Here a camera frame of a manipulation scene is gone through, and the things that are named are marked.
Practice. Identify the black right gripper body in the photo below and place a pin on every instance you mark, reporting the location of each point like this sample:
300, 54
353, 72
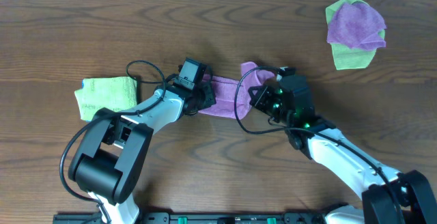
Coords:
269, 103

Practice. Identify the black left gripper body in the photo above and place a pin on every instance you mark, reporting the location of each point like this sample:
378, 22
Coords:
208, 95

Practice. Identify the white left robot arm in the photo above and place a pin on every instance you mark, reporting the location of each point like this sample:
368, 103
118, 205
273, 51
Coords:
110, 157

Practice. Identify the light green cloth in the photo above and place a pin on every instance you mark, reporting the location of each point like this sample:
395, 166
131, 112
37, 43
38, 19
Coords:
345, 58

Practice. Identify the folded green cloth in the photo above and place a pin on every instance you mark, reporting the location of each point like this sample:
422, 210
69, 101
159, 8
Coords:
116, 94

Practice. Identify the purple crumpled cloth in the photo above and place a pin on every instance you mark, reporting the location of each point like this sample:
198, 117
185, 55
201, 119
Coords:
357, 26

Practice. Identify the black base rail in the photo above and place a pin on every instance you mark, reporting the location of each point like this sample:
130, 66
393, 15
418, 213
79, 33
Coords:
287, 218

